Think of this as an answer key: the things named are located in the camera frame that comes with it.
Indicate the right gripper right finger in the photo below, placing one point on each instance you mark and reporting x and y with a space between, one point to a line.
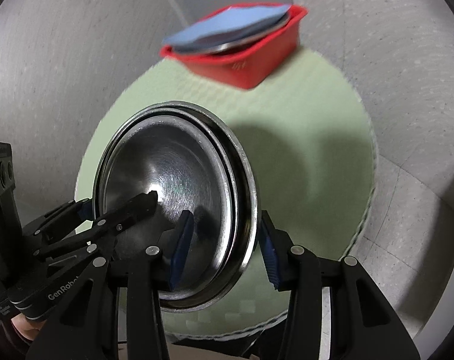
363 323

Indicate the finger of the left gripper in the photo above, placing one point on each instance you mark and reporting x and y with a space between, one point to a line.
61 221
111 223

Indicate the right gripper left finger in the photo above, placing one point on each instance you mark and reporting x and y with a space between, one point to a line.
84 324

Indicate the large steel bowl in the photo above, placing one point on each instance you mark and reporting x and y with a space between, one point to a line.
170 155

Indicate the wide steel plate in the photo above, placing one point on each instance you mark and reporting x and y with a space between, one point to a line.
246 203

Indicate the blue plastic plate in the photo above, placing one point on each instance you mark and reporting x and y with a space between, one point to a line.
232 24

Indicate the person's left hand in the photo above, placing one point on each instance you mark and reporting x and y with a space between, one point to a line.
29 329

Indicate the green checkered tablecloth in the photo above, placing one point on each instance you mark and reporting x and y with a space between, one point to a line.
304 130

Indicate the red plastic basin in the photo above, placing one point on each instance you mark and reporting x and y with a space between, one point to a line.
251 64

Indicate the steel bowl in basin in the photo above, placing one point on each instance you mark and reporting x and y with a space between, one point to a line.
239 43

